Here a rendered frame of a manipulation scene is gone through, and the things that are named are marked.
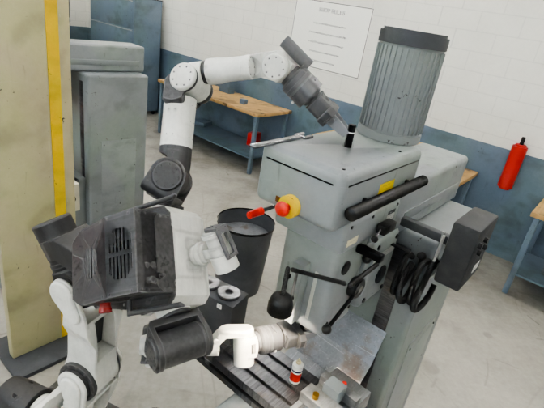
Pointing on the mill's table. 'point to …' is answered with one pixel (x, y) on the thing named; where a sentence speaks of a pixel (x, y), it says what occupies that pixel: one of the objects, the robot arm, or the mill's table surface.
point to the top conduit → (384, 198)
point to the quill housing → (325, 303)
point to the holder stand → (223, 304)
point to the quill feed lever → (345, 303)
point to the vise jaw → (318, 398)
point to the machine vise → (354, 394)
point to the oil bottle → (296, 371)
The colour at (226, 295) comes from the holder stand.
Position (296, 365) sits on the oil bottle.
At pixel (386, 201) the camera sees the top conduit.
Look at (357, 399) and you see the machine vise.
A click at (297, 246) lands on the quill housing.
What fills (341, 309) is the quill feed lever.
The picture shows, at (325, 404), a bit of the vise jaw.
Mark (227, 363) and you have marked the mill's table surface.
